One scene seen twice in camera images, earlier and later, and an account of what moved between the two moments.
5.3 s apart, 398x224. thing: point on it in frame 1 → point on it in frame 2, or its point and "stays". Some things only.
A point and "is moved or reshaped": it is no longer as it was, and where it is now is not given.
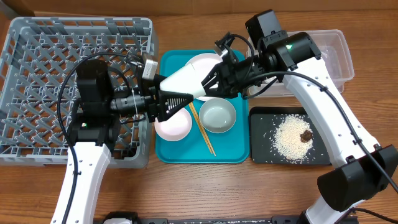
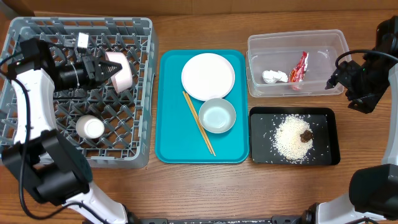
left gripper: x=158 y=107 → x=95 y=71
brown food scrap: x=306 y=136 stays
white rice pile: x=288 y=137 stays
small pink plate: x=176 y=128 → x=122 y=79
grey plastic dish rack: x=39 y=60 stays
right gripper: x=222 y=79 → x=339 y=78
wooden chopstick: x=190 y=105 stays
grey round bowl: x=217 y=115 stays
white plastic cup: x=187 y=79 is moved or reshaped
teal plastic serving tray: x=201 y=145 stays
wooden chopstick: x=204 y=131 stays
